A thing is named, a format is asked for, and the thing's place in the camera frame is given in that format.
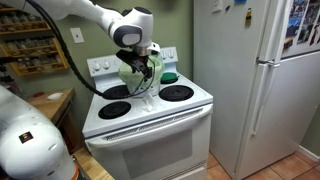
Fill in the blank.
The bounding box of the white electric stove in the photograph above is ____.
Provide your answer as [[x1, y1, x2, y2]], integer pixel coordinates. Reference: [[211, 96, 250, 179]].
[[83, 55, 213, 180]]

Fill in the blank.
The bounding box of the yellow fridge magnet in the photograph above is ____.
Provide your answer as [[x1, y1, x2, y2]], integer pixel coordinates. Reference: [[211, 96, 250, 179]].
[[245, 8, 252, 28]]

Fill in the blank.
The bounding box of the white light switch plate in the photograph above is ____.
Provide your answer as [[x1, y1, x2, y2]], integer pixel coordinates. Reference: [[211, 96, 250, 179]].
[[70, 28, 84, 44]]

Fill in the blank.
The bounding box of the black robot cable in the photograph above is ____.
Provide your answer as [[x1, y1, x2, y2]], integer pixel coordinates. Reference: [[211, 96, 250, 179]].
[[24, 0, 156, 100]]

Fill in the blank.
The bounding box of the wooden spice rack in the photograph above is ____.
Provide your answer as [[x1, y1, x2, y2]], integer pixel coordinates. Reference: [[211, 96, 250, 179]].
[[0, 3, 68, 76]]

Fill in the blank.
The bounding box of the small white dish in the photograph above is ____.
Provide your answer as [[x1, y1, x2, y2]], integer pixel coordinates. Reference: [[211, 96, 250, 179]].
[[47, 92, 63, 100]]

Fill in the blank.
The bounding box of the wooden side table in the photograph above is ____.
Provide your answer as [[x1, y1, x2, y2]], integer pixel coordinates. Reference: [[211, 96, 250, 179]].
[[27, 88, 75, 125]]

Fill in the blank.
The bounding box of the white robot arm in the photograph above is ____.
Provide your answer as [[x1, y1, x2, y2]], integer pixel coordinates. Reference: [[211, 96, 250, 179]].
[[0, 0, 160, 180]]

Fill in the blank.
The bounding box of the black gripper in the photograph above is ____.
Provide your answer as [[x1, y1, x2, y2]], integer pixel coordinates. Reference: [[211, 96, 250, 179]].
[[116, 50, 152, 79]]

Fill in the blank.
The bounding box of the crumpled white plastic bag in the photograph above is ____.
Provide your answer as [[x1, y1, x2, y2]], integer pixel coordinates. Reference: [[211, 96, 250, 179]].
[[142, 93, 154, 112]]

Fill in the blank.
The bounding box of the white refrigerator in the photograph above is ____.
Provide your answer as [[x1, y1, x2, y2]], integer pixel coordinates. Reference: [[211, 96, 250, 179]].
[[193, 0, 320, 180]]

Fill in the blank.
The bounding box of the white bin with green lid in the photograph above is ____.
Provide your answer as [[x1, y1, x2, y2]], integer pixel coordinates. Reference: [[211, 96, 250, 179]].
[[119, 56, 165, 98]]

